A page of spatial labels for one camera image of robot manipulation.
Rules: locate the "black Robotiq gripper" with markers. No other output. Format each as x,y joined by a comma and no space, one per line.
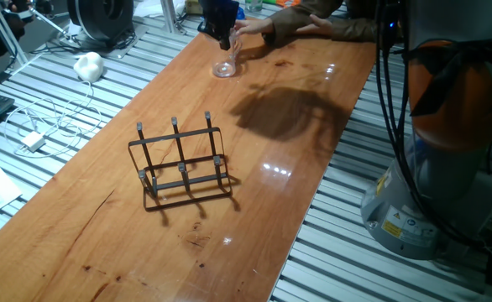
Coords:
221,14

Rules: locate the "clear glass cup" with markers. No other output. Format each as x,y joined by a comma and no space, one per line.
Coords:
225,67

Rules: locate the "person right forearm brown sleeve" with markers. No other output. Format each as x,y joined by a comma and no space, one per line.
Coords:
300,19

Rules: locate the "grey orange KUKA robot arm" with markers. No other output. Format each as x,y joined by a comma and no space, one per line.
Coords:
451,105

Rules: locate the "person left forearm brown sleeve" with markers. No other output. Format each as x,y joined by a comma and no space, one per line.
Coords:
355,30

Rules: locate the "person right hand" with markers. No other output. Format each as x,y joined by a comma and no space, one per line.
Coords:
256,27

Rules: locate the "person left hand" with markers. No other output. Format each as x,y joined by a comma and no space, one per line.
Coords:
319,28

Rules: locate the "hand of black sleeved person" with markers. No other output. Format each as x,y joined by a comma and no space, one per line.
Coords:
19,6

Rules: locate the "yellow paper pack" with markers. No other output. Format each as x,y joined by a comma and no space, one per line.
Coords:
193,6

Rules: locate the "clear glass bottle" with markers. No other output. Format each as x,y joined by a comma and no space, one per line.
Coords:
254,5

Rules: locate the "white crumpled paper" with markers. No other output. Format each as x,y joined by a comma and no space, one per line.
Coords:
158,7

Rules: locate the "black round spool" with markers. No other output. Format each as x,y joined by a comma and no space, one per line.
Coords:
99,19

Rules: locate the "white rounded plastic device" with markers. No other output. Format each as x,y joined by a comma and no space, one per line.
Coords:
88,67

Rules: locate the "glossy orange wooden board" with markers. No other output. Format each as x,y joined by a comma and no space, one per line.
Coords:
103,251

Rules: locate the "aluminium profile post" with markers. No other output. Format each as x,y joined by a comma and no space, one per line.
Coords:
170,17
4,31

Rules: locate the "grey metal base plate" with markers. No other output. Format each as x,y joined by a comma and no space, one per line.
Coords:
124,50

